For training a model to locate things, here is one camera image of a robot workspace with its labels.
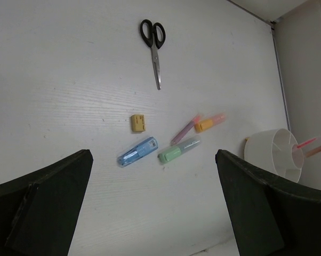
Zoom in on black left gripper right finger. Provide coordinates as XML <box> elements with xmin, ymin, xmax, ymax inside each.
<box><xmin>215</xmin><ymin>149</ymin><xmax>321</xmax><ymax>255</ymax></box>

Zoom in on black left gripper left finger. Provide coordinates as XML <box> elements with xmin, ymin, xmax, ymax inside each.
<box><xmin>0</xmin><ymin>149</ymin><xmax>93</xmax><ymax>255</ymax></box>

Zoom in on red slim pen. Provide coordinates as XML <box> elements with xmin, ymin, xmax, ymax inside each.
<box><xmin>296</xmin><ymin>137</ymin><xmax>318</xmax><ymax>149</ymax></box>

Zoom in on purple highlighter pen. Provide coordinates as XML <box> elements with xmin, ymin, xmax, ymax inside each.
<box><xmin>170</xmin><ymin>114</ymin><xmax>201</xmax><ymax>146</ymax></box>

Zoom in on orange highlighter pen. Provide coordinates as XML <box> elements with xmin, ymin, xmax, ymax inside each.
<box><xmin>305</xmin><ymin>146</ymin><xmax>321</xmax><ymax>158</ymax></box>

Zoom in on white round divided container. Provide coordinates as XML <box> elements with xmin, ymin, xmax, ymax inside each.
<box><xmin>244</xmin><ymin>129</ymin><xmax>305</xmax><ymax>183</ymax></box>

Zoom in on yellow capped pink highlighter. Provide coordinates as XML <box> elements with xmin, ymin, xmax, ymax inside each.
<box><xmin>195</xmin><ymin>113</ymin><xmax>226</xmax><ymax>133</ymax></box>

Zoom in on green capped highlighter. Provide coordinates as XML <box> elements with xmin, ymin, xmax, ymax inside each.
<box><xmin>158</xmin><ymin>136</ymin><xmax>201</xmax><ymax>164</ymax></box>

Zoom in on blue correction tape dispenser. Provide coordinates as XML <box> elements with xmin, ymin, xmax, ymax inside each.
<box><xmin>117</xmin><ymin>137</ymin><xmax>158</xmax><ymax>167</ymax></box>

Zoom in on yellow eraser block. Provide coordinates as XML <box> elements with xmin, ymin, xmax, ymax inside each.
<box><xmin>131</xmin><ymin>114</ymin><xmax>146</xmax><ymax>133</ymax></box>

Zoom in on aluminium rail at table edge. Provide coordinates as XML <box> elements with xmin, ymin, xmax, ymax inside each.
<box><xmin>270</xmin><ymin>21</ymin><xmax>291</xmax><ymax>131</ymax></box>

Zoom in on black handled scissors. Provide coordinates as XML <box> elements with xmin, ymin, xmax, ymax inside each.
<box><xmin>139</xmin><ymin>19</ymin><xmax>166</xmax><ymax>90</ymax></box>

